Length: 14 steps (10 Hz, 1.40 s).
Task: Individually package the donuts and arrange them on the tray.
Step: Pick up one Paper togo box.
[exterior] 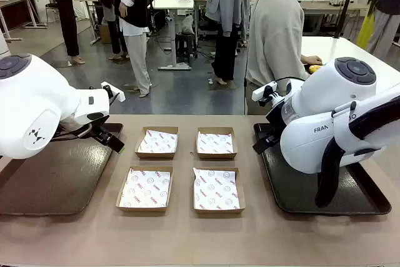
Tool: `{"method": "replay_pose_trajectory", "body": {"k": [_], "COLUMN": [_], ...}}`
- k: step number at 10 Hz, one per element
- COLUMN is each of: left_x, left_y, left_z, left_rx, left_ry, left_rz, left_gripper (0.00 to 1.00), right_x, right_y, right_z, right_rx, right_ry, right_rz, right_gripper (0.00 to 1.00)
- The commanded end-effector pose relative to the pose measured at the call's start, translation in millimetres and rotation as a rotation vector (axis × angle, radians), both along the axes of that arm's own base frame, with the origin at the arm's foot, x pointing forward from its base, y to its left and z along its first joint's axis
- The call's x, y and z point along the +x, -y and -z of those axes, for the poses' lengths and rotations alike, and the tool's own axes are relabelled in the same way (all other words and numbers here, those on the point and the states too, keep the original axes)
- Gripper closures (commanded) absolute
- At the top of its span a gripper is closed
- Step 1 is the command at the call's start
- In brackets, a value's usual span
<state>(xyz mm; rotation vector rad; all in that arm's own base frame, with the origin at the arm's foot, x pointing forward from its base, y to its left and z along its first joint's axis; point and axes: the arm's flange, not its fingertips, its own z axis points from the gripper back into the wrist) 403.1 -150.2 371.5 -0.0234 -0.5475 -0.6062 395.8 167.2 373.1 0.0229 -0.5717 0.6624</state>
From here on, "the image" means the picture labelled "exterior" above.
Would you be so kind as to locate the person's left hand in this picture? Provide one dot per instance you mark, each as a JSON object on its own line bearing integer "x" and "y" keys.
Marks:
{"x": 312, "y": 60}

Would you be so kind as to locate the white plastic bag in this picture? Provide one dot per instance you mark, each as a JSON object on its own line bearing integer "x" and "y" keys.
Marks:
{"x": 188, "y": 24}

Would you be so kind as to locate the person with beige scarf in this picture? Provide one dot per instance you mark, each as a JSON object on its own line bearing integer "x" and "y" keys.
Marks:
{"x": 67, "y": 13}

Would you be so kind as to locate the person's left forearm beige sleeve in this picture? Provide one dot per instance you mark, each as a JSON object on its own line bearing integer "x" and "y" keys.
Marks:
{"x": 300, "y": 63}

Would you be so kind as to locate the black plastic stool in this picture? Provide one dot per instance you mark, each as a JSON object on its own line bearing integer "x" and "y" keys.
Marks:
{"x": 186, "y": 45}

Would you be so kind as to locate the background person bare hand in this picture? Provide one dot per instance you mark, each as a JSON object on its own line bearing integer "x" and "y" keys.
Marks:
{"x": 123, "y": 8}

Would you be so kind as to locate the person in dark jacket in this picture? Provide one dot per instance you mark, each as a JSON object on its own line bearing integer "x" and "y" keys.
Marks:
{"x": 386, "y": 13}

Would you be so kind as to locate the yellow glazed donut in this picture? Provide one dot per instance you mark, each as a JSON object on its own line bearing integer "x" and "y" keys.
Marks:
{"x": 314, "y": 68}

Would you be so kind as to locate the white side table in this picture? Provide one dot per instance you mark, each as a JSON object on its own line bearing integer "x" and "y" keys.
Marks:
{"x": 343, "y": 48}

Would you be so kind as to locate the yellow bag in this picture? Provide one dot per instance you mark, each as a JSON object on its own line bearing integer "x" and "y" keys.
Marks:
{"x": 365, "y": 32}

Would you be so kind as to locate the brown cardboard donut box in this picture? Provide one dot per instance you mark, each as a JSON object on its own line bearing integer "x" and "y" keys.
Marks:
{"x": 142, "y": 209}
{"x": 218, "y": 212}
{"x": 156, "y": 155}
{"x": 215, "y": 156}

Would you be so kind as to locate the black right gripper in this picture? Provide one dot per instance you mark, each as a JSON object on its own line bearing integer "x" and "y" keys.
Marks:
{"x": 275, "y": 120}

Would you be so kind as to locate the person in beige sweater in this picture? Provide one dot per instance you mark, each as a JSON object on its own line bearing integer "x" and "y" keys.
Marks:
{"x": 275, "y": 45}

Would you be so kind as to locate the white height adjustable desk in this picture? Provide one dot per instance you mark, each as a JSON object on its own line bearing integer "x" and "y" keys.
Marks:
{"x": 172, "y": 2}

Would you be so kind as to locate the person in purple top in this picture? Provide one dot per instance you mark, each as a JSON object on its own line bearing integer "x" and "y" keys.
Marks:
{"x": 106, "y": 1}

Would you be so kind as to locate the brown cardboard carton on floor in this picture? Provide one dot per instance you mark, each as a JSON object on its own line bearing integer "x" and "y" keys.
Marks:
{"x": 105, "y": 34}

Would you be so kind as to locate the white printed paper liner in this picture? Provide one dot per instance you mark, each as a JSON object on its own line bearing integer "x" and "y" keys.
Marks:
{"x": 215, "y": 190}
{"x": 215, "y": 143}
{"x": 157, "y": 142}
{"x": 145, "y": 189}

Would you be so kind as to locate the person in grey hoodie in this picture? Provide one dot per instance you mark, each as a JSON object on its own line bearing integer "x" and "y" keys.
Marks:
{"x": 226, "y": 13}

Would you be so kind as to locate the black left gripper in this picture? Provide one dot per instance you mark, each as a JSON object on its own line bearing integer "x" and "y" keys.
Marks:
{"x": 101, "y": 131}

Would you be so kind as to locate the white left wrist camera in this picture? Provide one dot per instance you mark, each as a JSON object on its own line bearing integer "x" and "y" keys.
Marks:
{"x": 120, "y": 95}

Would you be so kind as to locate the long white lab bench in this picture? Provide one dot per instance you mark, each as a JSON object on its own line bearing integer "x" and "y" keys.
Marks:
{"x": 325, "y": 7}

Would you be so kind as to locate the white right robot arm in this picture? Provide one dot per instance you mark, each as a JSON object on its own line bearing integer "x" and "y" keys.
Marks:
{"x": 328, "y": 101}

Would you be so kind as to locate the black stand pole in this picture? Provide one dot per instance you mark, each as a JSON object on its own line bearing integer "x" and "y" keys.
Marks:
{"x": 345, "y": 1}

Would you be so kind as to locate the dark brown plastic tray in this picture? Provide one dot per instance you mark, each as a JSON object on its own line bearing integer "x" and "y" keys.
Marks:
{"x": 293, "y": 185}
{"x": 47, "y": 179}

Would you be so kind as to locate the person in black top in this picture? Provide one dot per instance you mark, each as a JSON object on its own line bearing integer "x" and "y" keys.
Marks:
{"x": 137, "y": 45}

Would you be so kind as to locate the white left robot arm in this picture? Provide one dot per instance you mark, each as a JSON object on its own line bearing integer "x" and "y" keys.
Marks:
{"x": 31, "y": 98}

